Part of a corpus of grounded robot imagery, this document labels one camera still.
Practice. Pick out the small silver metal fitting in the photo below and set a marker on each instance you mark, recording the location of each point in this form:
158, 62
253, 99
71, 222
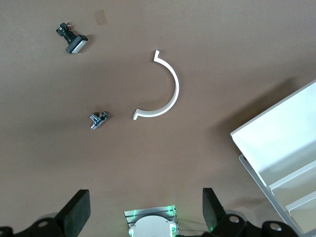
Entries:
97, 119

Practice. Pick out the white curved plastic bracket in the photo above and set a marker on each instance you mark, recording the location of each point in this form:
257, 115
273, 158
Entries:
176, 86

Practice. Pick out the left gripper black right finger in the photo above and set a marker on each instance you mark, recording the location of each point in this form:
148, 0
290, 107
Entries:
212, 212

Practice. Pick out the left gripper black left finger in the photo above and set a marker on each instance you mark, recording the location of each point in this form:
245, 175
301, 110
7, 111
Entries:
76, 209

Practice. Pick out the black square push button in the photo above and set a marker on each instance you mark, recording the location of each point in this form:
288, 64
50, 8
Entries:
74, 44

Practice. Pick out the white drawer cabinet housing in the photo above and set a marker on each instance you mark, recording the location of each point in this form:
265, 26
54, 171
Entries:
271, 197

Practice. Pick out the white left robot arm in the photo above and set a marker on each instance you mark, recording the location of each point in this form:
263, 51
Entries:
153, 227

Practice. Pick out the white cabinet drawer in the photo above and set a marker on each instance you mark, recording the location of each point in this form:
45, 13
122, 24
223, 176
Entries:
308, 214
284, 128
301, 187

